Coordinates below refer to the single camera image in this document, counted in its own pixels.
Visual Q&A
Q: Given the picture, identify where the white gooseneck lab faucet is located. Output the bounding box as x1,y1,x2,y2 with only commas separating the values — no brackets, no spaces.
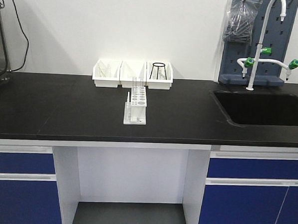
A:
237,0,298,91

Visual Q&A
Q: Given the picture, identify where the right blue upper drawer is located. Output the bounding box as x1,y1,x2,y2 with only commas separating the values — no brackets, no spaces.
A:
207,158,298,179

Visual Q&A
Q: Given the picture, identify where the right white storage bin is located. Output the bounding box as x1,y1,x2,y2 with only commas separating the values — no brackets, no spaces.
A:
146,61,173,90

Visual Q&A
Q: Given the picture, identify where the left white storage bin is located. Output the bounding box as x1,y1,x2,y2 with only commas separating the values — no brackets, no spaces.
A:
92,59,122,88

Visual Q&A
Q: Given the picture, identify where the white test tube rack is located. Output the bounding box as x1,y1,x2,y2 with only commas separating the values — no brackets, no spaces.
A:
123,86,147,125

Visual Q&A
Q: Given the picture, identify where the blue cabinet door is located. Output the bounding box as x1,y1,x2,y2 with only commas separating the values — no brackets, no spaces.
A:
199,185,298,224
0,180,62,224

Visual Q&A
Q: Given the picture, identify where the clear glass test tube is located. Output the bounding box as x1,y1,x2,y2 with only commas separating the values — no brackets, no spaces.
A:
139,79,143,91

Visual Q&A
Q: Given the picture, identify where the plastic bag of tubes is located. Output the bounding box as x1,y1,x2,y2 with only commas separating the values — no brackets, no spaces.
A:
222,0,263,45

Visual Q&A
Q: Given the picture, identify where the black wire tripod stand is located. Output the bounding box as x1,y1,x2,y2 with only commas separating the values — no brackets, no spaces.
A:
150,62,167,79

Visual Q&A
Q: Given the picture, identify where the glass beaker in left bin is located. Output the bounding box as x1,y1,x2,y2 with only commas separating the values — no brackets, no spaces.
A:
97,63,111,78

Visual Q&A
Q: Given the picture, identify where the blue grey pegboard drying rack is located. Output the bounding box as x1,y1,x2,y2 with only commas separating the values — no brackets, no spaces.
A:
218,0,298,86

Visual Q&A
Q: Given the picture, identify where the black power cable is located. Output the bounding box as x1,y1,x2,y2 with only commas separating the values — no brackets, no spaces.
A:
0,0,32,74

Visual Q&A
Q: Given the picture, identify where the left blue upper drawer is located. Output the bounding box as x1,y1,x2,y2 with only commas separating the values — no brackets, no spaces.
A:
0,152,55,174

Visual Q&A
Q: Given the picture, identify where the black sink basin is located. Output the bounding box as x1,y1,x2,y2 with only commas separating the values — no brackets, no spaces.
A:
211,90,298,127

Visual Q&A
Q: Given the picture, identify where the middle white storage bin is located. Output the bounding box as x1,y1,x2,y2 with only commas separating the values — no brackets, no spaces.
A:
120,60,147,88

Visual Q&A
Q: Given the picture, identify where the right blue lower cabinet door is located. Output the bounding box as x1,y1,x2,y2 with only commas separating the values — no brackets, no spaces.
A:
199,185,298,224

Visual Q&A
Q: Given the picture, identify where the left blue lower cabinet door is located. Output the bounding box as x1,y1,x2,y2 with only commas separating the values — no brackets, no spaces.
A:
0,180,62,224

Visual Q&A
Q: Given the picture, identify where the white storage bin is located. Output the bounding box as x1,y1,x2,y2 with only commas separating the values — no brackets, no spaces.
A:
92,59,122,88
146,61,173,90
120,60,147,88

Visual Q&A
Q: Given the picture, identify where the blue drawer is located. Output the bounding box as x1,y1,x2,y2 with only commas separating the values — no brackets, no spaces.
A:
0,152,55,174
207,158,298,179

